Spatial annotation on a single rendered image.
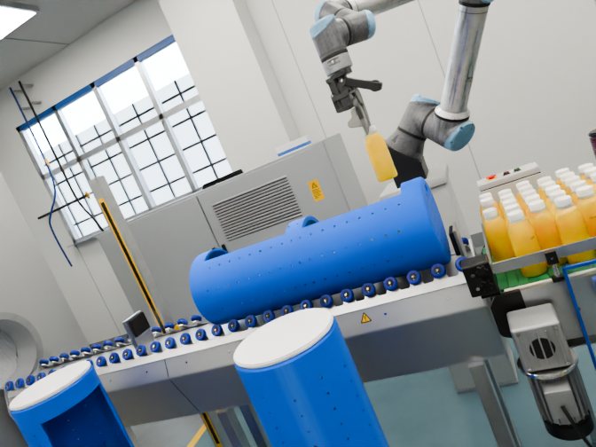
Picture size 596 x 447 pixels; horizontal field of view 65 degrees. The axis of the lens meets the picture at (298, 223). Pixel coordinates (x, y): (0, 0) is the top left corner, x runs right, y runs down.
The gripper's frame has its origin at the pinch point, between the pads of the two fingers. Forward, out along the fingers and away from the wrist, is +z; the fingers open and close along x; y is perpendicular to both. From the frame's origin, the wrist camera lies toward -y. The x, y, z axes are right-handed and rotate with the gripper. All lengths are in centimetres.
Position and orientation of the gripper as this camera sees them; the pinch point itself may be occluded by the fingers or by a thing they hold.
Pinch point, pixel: (369, 129)
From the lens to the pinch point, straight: 155.6
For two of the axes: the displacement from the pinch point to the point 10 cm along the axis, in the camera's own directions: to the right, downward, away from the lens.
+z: 3.9, 9.1, 1.5
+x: -3.0, 2.8, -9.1
